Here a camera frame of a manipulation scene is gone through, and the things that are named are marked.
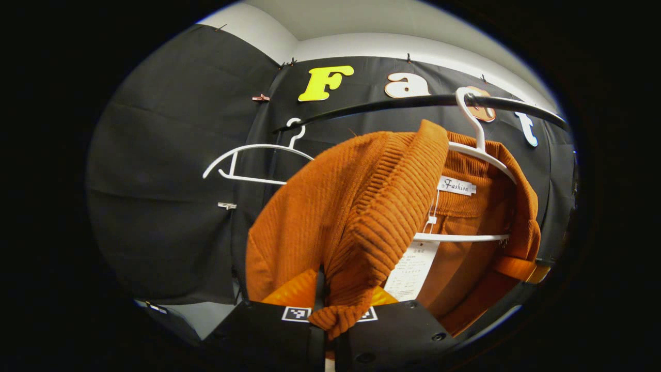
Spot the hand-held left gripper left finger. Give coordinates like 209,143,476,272
201,266,327,370

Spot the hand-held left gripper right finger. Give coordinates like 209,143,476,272
333,286,458,370

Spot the rust orange corduroy jacket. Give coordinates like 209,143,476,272
245,120,543,342

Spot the white plastic clothes hanger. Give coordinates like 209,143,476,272
202,118,314,185
413,87,518,243

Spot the black backdrop frame pole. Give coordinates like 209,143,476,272
230,62,290,300

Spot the black clothes rail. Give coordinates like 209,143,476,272
273,93,570,134

